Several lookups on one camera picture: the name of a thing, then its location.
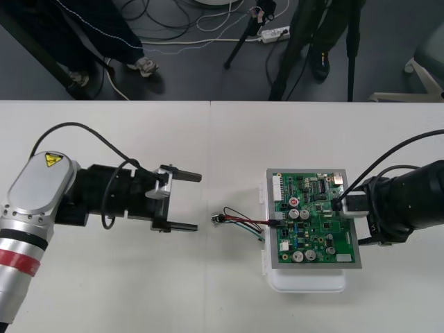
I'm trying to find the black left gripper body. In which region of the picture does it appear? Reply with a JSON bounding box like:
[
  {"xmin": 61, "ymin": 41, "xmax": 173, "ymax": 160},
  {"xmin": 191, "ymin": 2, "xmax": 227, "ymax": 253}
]
[{"xmin": 127, "ymin": 169, "xmax": 171, "ymax": 232}]

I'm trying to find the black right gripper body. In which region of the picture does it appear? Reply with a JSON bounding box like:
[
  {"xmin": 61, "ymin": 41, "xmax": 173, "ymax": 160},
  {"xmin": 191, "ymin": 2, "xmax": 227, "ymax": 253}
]
[{"xmin": 359, "ymin": 177, "xmax": 386, "ymax": 248}]

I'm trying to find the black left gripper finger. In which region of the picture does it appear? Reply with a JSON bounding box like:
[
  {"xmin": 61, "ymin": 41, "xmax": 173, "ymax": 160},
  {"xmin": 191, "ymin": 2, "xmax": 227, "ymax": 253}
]
[
  {"xmin": 172, "ymin": 169, "xmax": 203, "ymax": 183},
  {"xmin": 162, "ymin": 223, "xmax": 198, "ymax": 232}
]

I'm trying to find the red black green cable bundle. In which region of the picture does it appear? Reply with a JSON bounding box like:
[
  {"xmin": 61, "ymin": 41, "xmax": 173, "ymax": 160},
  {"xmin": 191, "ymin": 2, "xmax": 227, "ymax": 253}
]
[{"xmin": 211, "ymin": 207, "xmax": 282, "ymax": 242}]

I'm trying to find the milky plastic box with lid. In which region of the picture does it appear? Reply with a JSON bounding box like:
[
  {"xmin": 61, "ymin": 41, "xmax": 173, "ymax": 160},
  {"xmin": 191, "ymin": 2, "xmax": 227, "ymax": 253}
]
[{"xmin": 258, "ymin": 180, "xmax": 348, "ymax": 294}]

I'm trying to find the small black tripod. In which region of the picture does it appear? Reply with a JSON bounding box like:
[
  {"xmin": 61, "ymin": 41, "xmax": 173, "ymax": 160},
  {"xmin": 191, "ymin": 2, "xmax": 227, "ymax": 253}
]
[{"xmin": 223, "ymin": 0, "xmax": 278, "ymax": 69}]

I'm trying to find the tall black tripod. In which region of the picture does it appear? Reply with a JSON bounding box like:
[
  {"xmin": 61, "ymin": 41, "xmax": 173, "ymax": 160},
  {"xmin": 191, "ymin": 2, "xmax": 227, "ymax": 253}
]
[{"xmin": 268, "ymin": 0, "xmax": 361, "ymax": 102}]

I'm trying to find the pale chair with white base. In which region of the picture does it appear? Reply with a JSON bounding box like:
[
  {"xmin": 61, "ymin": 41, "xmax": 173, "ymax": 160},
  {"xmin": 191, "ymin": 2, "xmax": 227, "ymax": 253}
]
[{"xmin": 368, "ymin": 29, "xmax": 444, "ymax": 103}]

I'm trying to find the white power strip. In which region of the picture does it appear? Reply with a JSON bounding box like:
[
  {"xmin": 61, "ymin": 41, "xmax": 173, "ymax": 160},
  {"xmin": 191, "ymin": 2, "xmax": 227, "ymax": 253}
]
[{"xmin": 260, "ymin": 24, "xmax": 291, "ymax": 44}]

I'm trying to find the person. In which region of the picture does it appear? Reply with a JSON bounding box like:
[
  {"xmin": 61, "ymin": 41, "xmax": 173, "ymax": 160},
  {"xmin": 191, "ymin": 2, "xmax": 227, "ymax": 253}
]
[
  {"xmin": 277, "ymin": 0, "xmax": 348, "ymax": 83},
  {"xmin": 6, "ymin": 0, "xmax": 160, "ymax": 87}
]

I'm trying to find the black stand leg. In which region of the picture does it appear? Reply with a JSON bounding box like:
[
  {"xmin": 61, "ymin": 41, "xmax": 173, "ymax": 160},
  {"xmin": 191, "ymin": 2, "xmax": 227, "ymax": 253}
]
[{"xmin": 0, "ymin": 0, "xmax": 93, "ymax": 101}]

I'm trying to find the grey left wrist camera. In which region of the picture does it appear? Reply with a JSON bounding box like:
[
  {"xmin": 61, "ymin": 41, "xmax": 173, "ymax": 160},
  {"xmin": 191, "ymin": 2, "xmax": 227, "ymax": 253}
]
[{"xmin": 144, "ymin": 164, "xmax": 174, "ymax": 200}]

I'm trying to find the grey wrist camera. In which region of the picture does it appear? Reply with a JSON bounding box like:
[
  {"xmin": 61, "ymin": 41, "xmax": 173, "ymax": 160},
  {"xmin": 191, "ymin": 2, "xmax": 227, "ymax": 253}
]
[
  {"xmin": 144, "ymin": 164, "xmax": 174, "ymax": 200},
  {"xmin": 341, "ymin": 194, "xmax": 369, "ymax": 219}
]

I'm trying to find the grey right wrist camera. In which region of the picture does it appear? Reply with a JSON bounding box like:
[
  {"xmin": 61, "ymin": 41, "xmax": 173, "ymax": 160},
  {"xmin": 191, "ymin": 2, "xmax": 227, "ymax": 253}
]
[{"xmin": 341, "ymin": 194, "xmax": 369, "ymax": 219}]

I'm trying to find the black right camera cable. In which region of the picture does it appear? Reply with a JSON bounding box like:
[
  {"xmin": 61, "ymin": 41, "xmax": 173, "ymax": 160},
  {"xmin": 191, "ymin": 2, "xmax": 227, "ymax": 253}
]
[{"xmin": 332, "ymin": 129, "xmax": 444, "ymax": 212}]

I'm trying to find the green circuit board grey frame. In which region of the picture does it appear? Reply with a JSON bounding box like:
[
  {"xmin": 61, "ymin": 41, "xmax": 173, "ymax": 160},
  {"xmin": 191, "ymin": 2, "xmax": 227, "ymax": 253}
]
[{"xmin": 265, "ymin": 167, "xmax": 364, "ymax": 271}]

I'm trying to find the white floor cable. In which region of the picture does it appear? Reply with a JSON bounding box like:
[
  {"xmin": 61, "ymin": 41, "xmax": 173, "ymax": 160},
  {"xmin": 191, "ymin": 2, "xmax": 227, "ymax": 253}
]
[{"xmin": 105, "ymin": 34, "xmax": 264, "ymax": 101}]

